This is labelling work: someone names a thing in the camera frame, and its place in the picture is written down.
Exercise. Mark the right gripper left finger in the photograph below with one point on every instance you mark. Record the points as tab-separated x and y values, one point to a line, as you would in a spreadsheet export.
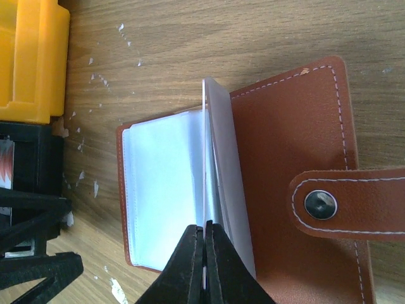
181	279

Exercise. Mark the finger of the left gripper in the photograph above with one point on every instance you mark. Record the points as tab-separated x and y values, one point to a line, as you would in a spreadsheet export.
34	217
56	272

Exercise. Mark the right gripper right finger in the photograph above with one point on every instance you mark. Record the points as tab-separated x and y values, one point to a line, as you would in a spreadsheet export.
227	278

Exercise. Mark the brown leather card holder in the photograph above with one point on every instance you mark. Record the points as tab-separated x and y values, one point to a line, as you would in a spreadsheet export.
276	165

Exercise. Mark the black bin with red cards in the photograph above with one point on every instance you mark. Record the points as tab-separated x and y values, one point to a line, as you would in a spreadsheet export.
31	162

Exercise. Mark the orange plastic bin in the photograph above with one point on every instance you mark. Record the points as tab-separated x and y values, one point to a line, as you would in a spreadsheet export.
34	48

